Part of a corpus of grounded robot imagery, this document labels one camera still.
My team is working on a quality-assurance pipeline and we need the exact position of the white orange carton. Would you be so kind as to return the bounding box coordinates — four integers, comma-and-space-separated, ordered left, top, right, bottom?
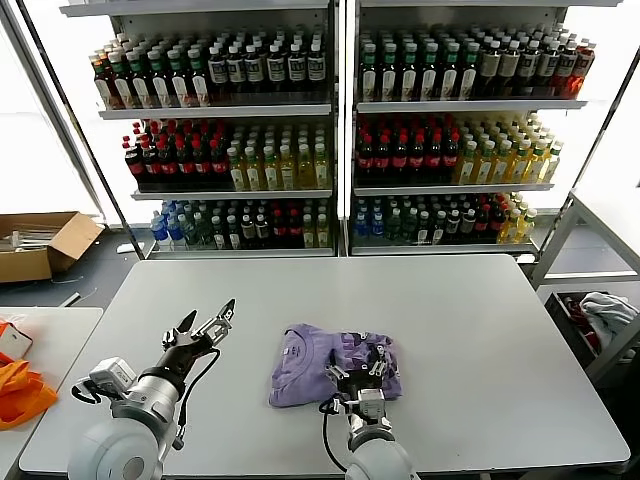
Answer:
0, 319, 35, 366

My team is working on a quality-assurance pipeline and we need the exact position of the orange red tea bottle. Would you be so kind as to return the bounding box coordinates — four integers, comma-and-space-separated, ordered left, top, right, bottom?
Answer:
91, 52, 115, 110
571, 43, 597, 100

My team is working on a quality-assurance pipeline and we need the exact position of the open cardboard box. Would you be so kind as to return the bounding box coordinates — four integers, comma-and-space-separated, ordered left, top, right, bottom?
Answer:
0, 212, 107, 285

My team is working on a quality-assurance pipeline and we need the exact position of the beige label dark bottle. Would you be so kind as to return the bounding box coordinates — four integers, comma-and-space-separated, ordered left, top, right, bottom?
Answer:
479, 40, 504, 99
499, 40, 522, 98

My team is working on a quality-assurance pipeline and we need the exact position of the orange cloth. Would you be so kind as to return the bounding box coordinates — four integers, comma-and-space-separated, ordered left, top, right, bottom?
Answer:
0, 352, 60, 431

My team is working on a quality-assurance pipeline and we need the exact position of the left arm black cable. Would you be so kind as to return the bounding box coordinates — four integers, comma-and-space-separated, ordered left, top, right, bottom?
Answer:
172, 347, 222, 449

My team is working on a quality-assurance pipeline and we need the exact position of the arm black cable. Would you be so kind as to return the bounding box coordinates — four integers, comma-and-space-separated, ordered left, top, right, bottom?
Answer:
318, 393, 352, 474
172, 347, 222, 449

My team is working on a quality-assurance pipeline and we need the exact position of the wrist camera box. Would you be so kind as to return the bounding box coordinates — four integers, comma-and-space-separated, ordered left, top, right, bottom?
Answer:
355, 388, 387, 419
87, 355, 137, 397

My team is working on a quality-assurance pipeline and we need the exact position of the grey metal frame table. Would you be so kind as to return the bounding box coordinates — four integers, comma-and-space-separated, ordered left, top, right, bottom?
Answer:
529, 188, 640, 389

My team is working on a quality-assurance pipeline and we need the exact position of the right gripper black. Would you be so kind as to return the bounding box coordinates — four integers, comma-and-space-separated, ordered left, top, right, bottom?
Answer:
324, 343, 390, 400

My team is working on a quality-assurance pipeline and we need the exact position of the yellow juice bottle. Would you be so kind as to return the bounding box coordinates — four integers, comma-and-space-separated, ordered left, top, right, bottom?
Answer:
491, 141, 514, 185
508, 140, 532, 185
455, 141, 479, 186
261, 146, 280, 192
244, 147, 264, 192
278, 145, 297, 191
227, 147, 247, 192
526, 141, 550, 184
518, 208, 539, 244
296, 144, 315, 191
543, 142, 565, 184
501, 209, 521, 245
313, 143, 332, 191
473, 141, 496, 186

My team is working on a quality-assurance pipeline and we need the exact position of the red garment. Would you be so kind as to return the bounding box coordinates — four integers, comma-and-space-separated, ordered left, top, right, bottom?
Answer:
565, 297, 601, 351

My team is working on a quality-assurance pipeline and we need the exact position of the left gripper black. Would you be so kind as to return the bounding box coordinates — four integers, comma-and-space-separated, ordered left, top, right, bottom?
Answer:
158, 298, 237, 377

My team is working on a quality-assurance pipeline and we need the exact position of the black white label bottle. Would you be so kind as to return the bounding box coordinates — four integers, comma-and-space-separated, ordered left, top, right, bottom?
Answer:
207, 45, 230, 104
226, 44, 247, 104
286, 43, 307, 104
266, 43, 287, 104
245, 44, 266, 104
306, 42, 326, 104

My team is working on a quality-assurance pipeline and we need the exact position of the white vertical light strip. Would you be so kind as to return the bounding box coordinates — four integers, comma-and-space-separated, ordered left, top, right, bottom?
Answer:
336, 0, 352, 222

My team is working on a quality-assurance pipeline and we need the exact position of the white metal beverage shelf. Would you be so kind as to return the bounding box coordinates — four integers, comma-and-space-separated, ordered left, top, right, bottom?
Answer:
348, 0, 591, 259
59, 0, 346, 261

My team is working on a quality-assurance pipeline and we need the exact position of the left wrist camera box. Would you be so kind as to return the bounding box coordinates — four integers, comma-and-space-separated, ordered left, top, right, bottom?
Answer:
87, 355, 137, 397

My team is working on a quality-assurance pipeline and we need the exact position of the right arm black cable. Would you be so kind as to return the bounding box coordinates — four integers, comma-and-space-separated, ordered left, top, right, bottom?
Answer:
318, 393, 352, 474

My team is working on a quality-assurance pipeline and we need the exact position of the white garment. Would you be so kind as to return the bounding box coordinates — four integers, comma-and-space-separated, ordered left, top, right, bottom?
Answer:
578, 292, 640, 351

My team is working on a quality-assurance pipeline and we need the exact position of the black plastic crate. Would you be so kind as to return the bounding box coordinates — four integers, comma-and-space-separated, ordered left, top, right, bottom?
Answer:
544, 291, 640, 371

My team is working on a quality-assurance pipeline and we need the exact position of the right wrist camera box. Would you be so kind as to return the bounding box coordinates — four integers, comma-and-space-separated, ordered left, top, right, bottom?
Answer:
355, 388, 387, 419

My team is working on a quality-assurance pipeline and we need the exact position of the purple t-shirt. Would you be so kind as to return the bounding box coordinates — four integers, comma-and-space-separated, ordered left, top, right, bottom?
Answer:
268, 323, 405, 409

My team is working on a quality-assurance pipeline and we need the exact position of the green label tea bottle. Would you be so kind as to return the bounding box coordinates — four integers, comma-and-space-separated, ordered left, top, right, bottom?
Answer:
400, 42, 421, 101
108, 51, 134, 110
188, 47, 211, 108
421, 42, 442, 101
442, 42, 462, 100
380, 43, 401, 101
127, 49, 153, 109
359, 43, 381, 101
168, 48, 191, 108
460, 42, 481, 100
148, 48, 172, 109

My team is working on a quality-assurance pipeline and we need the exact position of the grey label dark bottle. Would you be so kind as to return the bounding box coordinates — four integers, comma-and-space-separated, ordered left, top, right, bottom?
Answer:
537, 41, 561, 98
518, 40, 542, 98
556, 42, 579, 99

